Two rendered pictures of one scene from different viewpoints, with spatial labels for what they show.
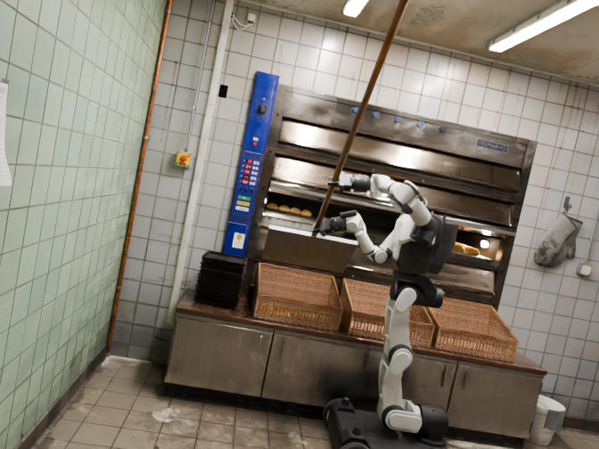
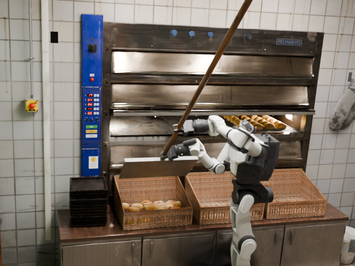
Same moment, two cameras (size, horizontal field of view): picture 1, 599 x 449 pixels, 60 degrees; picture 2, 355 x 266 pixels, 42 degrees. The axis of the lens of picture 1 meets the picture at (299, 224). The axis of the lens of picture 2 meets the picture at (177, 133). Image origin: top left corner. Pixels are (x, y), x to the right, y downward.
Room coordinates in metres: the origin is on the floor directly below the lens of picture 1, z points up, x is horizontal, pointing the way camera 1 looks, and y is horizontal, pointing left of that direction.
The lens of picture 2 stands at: (-0.07, 0.38, 2.22)
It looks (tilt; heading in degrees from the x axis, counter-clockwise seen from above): 15 degrees down; 350
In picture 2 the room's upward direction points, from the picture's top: 3 degrees clockwise
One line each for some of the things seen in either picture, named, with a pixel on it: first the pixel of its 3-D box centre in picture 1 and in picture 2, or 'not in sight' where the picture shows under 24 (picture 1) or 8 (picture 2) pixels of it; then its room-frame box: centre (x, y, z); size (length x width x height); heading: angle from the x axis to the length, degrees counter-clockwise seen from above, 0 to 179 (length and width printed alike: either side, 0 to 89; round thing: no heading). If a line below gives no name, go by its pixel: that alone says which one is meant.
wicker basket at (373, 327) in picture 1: (384, 311); (222, 196); (3.47, -0.69, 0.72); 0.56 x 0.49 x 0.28; 96
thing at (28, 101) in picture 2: (184, 159); (31, 104); (3.53, 0.86, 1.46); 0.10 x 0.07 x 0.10; 96
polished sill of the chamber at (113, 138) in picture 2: (382, 241); (211, 136); (3.76, -0.62, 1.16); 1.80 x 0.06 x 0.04; 96
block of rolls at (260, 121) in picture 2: (438, 242); (252, 119); (4.24, -1.15, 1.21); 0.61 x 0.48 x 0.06; 6
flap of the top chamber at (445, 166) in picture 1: (402, 155); (218, 64); (3.74, -0.63, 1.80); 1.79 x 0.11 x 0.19; 96
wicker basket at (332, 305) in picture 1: (296, 295); (151, 199); (3.41, -0.07, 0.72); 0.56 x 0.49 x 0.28; 97
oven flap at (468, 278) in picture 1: (379, 260); (211, 152); (3.74, -0.63, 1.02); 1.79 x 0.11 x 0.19; 96
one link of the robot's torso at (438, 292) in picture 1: (417, 289); (252, 191); (2.86, -0.72, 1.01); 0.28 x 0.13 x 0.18; 95
